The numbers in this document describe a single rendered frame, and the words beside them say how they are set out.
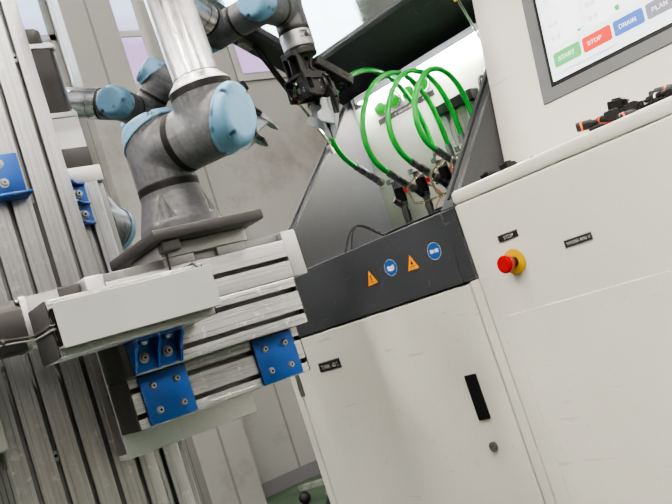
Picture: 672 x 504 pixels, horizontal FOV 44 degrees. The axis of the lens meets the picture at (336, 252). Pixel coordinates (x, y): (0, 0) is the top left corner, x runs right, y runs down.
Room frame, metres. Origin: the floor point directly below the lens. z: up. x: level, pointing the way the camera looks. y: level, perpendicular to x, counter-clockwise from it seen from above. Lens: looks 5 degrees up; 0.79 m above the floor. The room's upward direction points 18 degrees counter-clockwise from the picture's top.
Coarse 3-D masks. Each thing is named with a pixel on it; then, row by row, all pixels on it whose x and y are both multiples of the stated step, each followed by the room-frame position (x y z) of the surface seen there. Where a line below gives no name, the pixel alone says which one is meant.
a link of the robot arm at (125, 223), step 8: (112, 208) 2.05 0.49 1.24; (120, 208) 2.12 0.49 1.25; (120, 216) 2.05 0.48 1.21; (128, 216) 2.10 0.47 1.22; (120, 224) 2.04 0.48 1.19; (128, 224) 2.08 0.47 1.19; (120, 232) 2.04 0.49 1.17; (128, 232) 2.08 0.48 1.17; (120, 240) 2.05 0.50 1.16; (128, 240) 2.09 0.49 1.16
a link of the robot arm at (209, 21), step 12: (204, 0) 1.77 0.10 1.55; (204, 12) 1.76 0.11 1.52; (216, 12) 1.79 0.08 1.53; (204, 24) 1.78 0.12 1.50; (216, 24) 1.80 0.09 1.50; (228, 24) 1.81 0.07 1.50; (216, 36) 1.82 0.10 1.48; (228, 36) 1.83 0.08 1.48; (240, 36) 1.83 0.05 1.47; (216, 48) 1.86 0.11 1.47
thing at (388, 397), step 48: (336, 336) 2.10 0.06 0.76; (384, 336) 1.98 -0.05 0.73; (432, 336) 1.88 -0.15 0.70; (480, 336) 1.79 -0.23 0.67; (336, 384) 2.14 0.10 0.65; (384, 384) 2.02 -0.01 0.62; (432, 384) 1.91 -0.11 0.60; (480, 384) 1.82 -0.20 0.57; (336, 432) 2.18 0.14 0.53; (384, 432) 2.06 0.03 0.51; (432, 432) 1.95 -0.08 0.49; (480, 432) 1.85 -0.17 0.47; (336, 480) 2.22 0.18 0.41; (384, 480) 2.09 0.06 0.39; (432, 480) 1.98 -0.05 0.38; (480, 480) 1.88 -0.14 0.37; (528, 480) 1.79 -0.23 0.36
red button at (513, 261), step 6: (510, 252) 1.68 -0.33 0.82; (516, 252) 1.67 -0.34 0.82; (504, 258) 1.65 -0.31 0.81; (510, 258) 1.65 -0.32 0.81; (516, 258) 1.67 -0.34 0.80; (522, 258) 1.67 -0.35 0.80; (498, 264) 1.67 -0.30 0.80; (504, 264) 1.66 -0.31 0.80; (510, 264) 1.65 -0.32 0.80; (516, 264) 1.67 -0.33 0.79; (522, 264) 1.67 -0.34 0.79; (504, 270) 1.66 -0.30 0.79; (510, 270) 1.65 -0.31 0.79; (516, 270) 1.68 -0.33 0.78; (522, 270) 1.68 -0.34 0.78
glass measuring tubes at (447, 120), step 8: (472, 88) 2.26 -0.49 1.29; (456, 96) 2.28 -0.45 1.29; (472, 96) 2.25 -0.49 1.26; (440, 104) 2.33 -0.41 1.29; (456, 104) 2.29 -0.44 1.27; (464, 104) 2.29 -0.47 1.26; (472, 104) 2.26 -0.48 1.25; (440, 112) 2.33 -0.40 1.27; (448, 112) 2.33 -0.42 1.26; (456, 112) 2.33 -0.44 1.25; (464, 112) 2.29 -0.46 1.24; (448, 120) 2.35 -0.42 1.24; (464, 120) 2.29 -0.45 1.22; (448, 128) 2.34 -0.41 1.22; (464, 128) 2.32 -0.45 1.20; (448, 136) 2.34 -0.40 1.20; (456, 136) 2.35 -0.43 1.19; (456, 144) 2.35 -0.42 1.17; (456, 152) 2.34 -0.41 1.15
